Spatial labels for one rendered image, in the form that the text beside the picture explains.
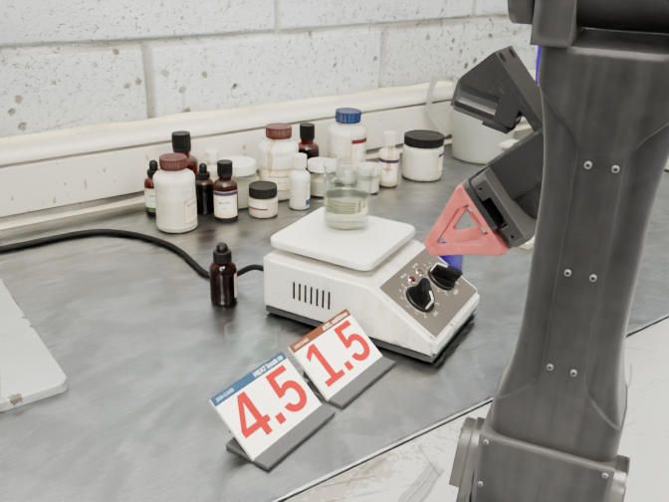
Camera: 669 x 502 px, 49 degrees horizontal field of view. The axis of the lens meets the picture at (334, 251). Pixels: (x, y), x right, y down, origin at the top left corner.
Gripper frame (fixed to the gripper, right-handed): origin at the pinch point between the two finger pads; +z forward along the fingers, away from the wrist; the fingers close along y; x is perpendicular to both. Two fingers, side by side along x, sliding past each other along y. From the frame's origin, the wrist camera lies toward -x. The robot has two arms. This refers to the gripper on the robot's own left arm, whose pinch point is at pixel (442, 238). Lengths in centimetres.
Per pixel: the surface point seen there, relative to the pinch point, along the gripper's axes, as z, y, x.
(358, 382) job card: 11.2, 7.8, 6.8
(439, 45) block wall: 21, -76, -25
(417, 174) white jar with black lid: 25, -49, -7
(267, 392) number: 12.8, 16.2, 2.2
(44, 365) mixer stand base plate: 29.8, 21.6, -10.6
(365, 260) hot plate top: 8.5, -0.1, -2.0
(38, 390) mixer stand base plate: 27.8, 24.5, -8.7
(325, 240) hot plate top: 12.8, -2.1, -5.9
